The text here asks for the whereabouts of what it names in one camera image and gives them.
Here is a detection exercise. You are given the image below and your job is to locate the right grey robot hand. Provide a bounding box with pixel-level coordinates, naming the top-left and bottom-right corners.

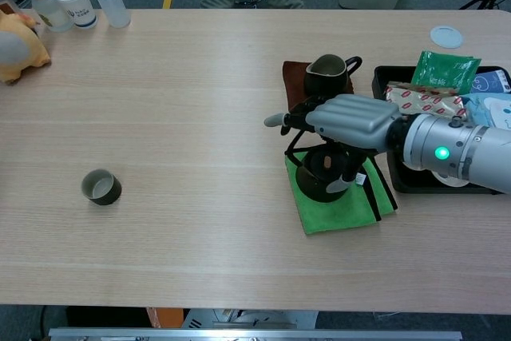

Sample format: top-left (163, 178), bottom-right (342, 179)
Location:
top-left (263, 93), bottom-right (402, 194)

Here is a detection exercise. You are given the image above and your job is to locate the black cast-iron teapot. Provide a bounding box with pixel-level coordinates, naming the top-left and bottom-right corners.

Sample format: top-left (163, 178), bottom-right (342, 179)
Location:
top-left (283, 129), bottom-right (362, 204)

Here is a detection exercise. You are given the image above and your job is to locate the green cloth with black trim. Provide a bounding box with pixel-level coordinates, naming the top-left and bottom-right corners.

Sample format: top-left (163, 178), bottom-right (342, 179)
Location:
top-left (283, 152), bottom-right (398, 236)

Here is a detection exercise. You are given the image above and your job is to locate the grey-green ceramic teacup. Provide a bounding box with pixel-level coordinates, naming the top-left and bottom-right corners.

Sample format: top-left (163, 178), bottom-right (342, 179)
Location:
top-left (81, 169), bottom-right (123, 207)

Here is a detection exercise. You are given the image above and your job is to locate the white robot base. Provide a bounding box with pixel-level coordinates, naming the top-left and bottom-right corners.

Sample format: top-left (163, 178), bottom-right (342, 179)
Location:
top-left (182, 307), bottom-right (319, 330)

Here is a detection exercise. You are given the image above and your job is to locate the dark ceramic pitcher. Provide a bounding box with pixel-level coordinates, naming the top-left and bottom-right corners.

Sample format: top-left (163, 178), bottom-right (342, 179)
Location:
top-left (303, 54), bottom-right (363, 99)

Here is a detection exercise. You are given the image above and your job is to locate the black plastic tray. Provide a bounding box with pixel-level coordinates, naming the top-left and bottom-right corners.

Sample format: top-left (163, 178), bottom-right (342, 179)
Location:
top-left (371, 65), bottom-right (511, 195)

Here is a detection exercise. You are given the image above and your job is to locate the brown cloth mat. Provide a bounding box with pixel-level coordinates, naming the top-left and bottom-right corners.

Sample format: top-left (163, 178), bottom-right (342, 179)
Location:
top-left (282, 60), bottom-right (355, 113)

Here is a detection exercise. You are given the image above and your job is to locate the red white snack packet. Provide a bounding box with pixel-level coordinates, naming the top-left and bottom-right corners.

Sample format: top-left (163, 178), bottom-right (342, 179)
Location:
top-left (384, 81), bottom-right (468, 117)

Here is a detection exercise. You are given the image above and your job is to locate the green tea packet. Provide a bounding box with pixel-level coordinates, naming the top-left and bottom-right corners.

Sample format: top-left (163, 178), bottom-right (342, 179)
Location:
top-left (410, 50), bottom-right (482, 93)

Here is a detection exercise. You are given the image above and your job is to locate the white round table cap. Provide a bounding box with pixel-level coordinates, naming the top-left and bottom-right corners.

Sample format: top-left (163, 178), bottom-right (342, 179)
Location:
top-left (430, 25), bottom-right (464, 50)

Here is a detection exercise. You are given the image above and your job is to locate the light blue wipes pack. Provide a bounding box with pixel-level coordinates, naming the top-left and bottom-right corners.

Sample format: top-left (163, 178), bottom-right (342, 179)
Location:
top-left (458, 93), bottom-right (511, 131)

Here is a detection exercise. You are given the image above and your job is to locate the white blue printed packet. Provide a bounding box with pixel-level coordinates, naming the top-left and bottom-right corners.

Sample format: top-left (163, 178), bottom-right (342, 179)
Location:
top-left (469, 69), bottom-right (511, 95)

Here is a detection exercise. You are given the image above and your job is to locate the orange-brown seat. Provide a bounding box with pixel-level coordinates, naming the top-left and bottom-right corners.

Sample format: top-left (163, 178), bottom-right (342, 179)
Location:
top-left (145, 307), bottom-right (184, 329)

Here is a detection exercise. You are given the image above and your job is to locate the white paper cup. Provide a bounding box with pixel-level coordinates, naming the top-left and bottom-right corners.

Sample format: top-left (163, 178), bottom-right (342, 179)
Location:
top-left (51, 0), bottom-right (98, 30)

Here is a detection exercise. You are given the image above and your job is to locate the glass bottle with wooden cap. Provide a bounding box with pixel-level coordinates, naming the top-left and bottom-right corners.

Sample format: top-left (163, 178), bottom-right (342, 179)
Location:
top-left (25, 0), bottom-right (76, 34)

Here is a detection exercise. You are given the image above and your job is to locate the yellow plush toy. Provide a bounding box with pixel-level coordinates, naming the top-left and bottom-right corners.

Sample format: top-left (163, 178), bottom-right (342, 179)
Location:
top-left (0, 11), bottom-right (52, 85)

